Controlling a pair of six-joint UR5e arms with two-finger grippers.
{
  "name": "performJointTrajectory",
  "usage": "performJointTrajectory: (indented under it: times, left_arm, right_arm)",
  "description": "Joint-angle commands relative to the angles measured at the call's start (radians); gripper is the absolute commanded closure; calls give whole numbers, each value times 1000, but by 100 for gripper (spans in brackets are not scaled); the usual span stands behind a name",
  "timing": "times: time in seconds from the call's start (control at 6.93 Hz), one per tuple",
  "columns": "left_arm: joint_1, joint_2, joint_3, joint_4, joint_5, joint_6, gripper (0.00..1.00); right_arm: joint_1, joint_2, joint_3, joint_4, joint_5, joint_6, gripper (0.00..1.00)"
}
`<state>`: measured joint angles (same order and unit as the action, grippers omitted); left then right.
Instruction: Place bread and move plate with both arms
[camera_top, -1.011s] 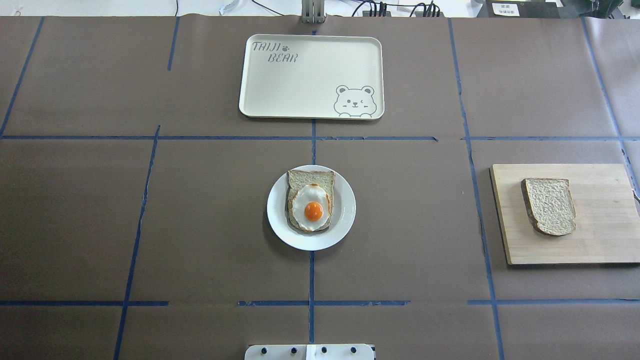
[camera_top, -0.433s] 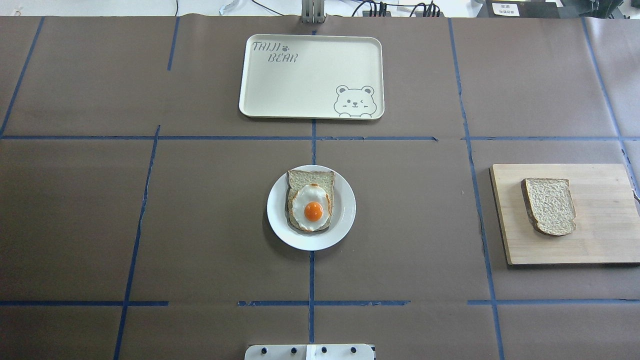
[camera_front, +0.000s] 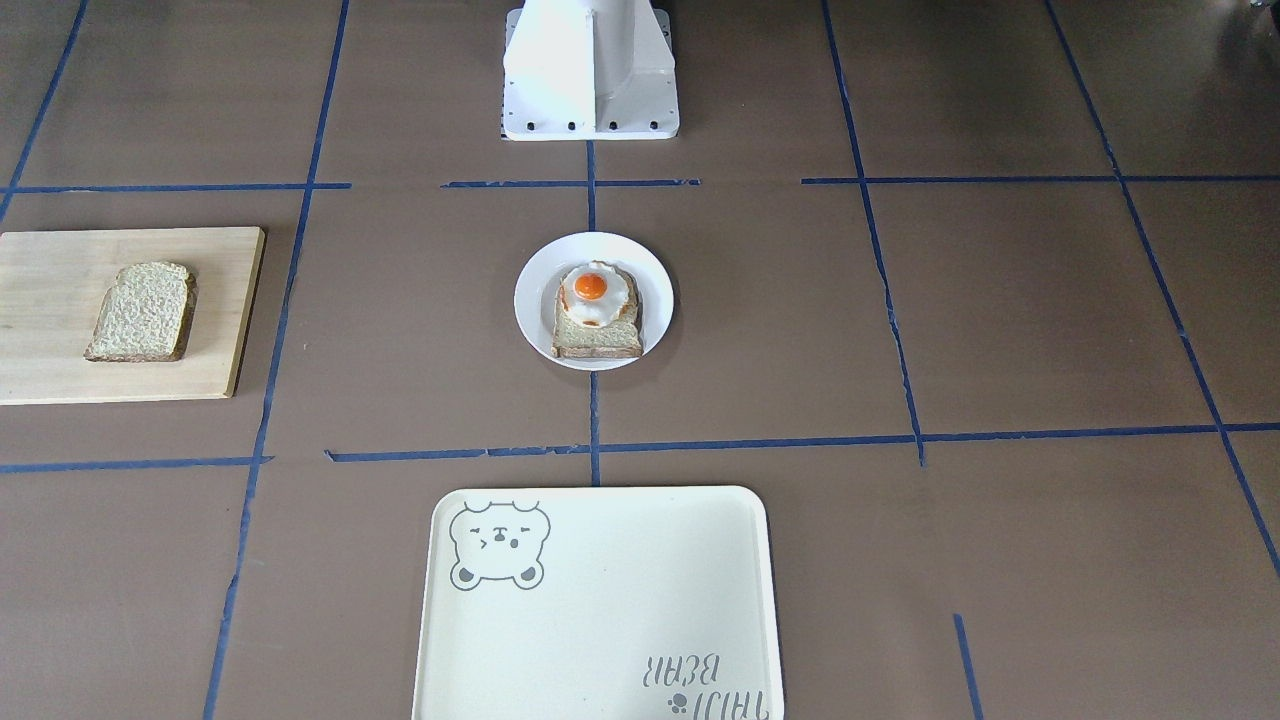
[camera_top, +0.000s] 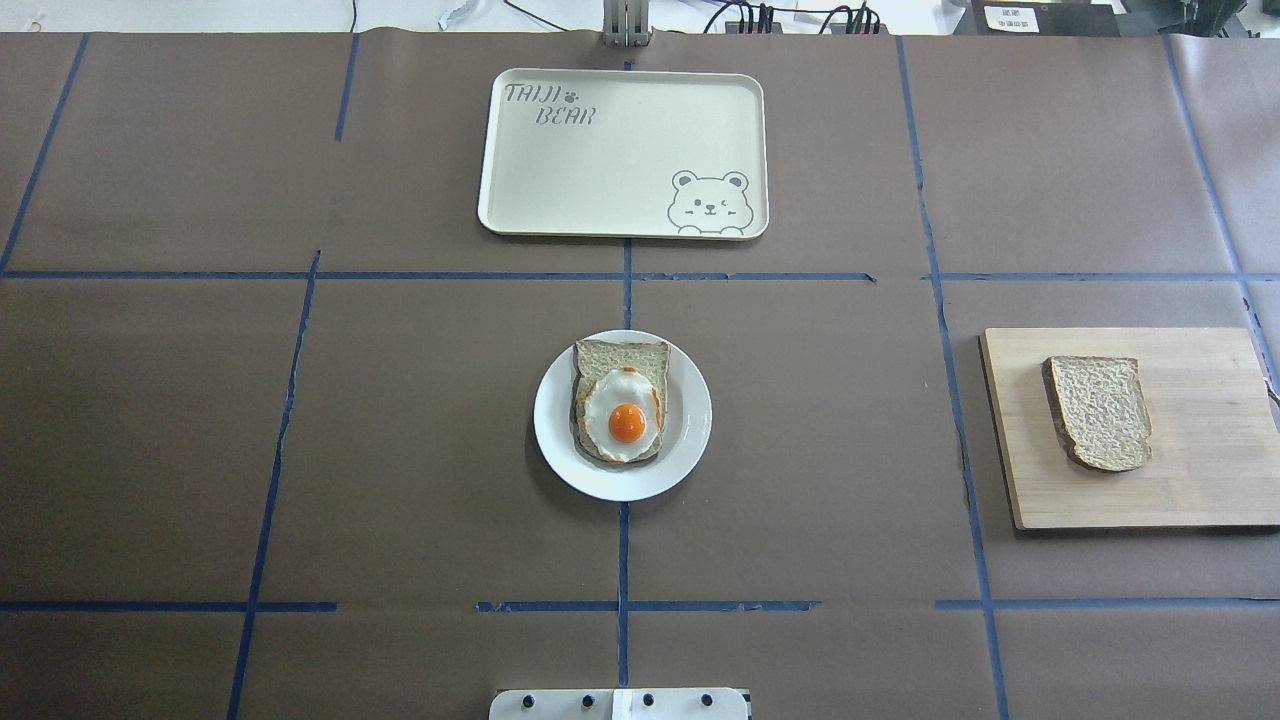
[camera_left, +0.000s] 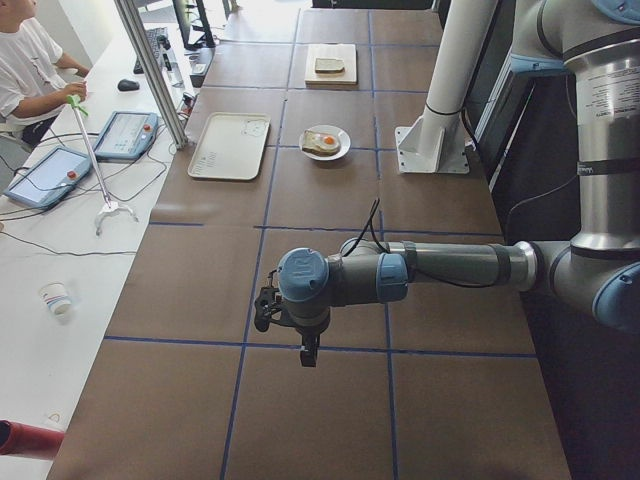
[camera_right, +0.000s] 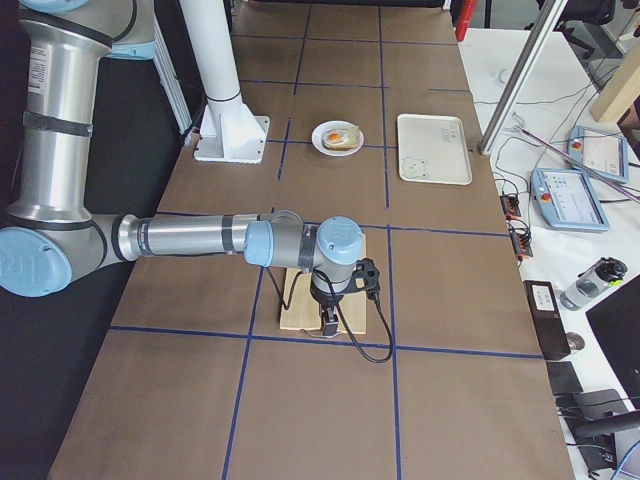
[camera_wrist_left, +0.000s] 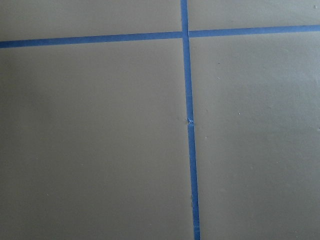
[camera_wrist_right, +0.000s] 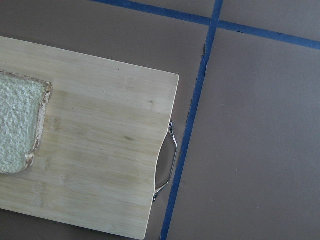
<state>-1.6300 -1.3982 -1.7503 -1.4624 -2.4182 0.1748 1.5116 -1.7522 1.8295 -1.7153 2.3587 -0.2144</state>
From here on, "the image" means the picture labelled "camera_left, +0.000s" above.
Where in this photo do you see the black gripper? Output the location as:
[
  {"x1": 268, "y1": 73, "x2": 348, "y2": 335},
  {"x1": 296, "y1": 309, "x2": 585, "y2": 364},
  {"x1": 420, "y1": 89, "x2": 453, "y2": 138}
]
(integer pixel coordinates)
[{"x1": 296, "y1": 324, "x2": 325, "y2": 368}]

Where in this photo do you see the white round plate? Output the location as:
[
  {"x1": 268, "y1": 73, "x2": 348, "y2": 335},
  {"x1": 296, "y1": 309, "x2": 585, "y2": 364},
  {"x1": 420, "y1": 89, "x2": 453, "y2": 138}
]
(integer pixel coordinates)
[{"x1": 299, "y1": 125, "x2": 351, "y2": 161}]

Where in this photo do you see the brown bread slice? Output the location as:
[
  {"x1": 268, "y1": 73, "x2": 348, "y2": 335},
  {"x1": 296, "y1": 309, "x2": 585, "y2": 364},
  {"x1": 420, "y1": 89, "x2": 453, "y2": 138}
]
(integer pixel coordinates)
[{"x1": 314, "y1": 57, "x2": 345, "y2": 75}]

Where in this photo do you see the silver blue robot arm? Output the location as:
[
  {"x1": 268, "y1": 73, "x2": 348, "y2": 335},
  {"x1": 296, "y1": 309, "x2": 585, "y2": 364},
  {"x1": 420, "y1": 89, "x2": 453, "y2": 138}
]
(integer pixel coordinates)
[{"x1": 254, "y1": 1, "x2": 639, "y2": 367}]

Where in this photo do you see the toast with fried egg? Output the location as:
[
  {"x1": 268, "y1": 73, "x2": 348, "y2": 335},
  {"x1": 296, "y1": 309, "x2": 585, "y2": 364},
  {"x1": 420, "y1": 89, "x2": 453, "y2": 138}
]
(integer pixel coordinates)
[{"x1": 301, "y1": 130, "x2": 341, "y2": 156}]

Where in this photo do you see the cream bear tray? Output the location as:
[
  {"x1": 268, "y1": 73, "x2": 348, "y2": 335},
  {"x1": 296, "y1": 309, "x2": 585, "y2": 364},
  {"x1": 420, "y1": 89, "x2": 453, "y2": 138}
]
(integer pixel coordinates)
[{"x1": 187, "y1": 112, "x2": 271, "y2": 181}]

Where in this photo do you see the paper cup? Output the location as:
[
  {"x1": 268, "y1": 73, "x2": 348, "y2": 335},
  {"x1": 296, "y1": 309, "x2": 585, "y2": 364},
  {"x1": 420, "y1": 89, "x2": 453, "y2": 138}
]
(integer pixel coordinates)
[{"x1": 39, "y1": 282, "x2": 72, "y2": 315}]

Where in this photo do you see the wooden cutting board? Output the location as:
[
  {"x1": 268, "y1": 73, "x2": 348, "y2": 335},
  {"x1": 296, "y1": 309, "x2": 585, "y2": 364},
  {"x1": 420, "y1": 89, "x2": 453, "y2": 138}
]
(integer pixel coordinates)
[{"x1": 304, "y1": 44, "x2": 358, "y2": 87}]

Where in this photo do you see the far blue teach pendant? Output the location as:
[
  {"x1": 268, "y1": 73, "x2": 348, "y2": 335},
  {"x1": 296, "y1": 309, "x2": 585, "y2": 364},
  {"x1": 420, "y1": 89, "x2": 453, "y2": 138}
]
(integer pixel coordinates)
[{"x1": 93, "y1": 111, "x2": 159, "y2": 163}]

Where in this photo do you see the blue teach pendant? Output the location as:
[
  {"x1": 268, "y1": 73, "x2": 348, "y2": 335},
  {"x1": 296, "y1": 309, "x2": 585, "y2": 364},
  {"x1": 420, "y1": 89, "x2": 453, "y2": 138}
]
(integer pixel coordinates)
[
  {"x1": 93, "y1": 111, "x2": 159, "y2": 163},
  {"x1": 4, "y1": 146, "x2": 91, "y2": 209}
]

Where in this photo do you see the red cylinder object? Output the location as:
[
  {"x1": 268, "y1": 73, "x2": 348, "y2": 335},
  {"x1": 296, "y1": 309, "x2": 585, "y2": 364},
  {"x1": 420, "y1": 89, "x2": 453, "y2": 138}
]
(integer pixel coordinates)
[{"x1": 1, "y1": 420, "x2": 65, "y2": 460}]

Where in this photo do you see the near blue teach pendant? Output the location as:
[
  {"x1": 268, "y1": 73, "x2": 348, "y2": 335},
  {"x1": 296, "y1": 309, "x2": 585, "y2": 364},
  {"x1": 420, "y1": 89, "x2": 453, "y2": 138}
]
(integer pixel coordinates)
[{"x1": 4, "y1": 146, "x2": 91, "y2": 209}]

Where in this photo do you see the black computer mouse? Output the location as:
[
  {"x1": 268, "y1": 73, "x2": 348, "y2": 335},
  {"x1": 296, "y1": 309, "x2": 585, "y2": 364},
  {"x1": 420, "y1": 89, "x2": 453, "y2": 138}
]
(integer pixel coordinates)
[{"x1": 117, "y1": 79, "x2": 140, "y2": 92}]

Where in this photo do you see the computer monitor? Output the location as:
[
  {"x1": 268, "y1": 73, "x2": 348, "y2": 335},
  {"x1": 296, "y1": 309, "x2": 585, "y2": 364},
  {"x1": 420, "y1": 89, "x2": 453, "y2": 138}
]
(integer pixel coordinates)
[{"x1": 172, "y1": 0, "x2": 216, "y2": 51}]

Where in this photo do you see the reacher grabber tool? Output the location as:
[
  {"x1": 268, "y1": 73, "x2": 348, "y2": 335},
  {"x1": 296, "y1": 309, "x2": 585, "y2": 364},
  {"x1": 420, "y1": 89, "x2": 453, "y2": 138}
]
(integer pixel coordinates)
[{"x1": 66, "y1": 94, "x2": 139, "y2": 236}]

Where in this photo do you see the black keyboard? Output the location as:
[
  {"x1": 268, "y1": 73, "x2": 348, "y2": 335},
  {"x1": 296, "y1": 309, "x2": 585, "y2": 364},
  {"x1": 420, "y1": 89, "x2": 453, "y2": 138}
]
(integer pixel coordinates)
[{"x1": 145, "y1": 27, "x2": 168, "y2": 65}]

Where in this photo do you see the seated person white shirt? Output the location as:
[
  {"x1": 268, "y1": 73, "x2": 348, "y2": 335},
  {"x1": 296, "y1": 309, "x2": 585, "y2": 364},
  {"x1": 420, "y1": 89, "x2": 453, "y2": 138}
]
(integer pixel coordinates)
[{"x1": 1, "y1": 0, "x2": 89, "y2": 147}]

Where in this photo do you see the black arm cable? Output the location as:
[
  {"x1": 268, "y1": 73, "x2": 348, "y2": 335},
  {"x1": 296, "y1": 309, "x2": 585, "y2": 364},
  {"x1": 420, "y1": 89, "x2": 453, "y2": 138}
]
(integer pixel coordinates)
[{"x1": 349, "y1": 197, "x2": 496, "y2": 289}]

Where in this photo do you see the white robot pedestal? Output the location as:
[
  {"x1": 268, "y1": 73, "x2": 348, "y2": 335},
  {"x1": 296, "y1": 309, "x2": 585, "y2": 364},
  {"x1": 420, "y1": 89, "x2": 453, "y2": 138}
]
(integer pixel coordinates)
[{"x1": 395, "y1": 0, "x2": 498, "y2": 174}]

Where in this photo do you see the aluminium frame post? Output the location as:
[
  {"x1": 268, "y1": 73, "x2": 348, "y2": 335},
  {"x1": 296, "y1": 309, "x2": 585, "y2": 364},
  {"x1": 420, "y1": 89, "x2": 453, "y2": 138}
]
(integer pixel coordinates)
[{"x1": 114, "y1": 0, "x2": 188, "y2": 150}]

